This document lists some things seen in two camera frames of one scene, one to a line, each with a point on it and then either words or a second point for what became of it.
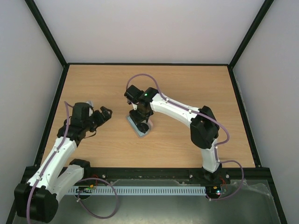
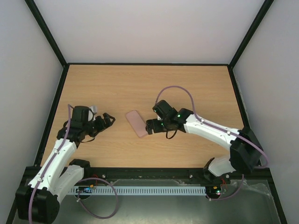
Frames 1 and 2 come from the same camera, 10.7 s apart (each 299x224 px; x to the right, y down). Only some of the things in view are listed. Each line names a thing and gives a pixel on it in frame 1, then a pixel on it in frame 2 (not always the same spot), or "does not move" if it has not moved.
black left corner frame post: x=38 y=16 does not move
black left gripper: x=102 y=119 to x=103 y=126
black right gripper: x=137 y=116 to x=150 y=126
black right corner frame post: x=262 y=12 does not move
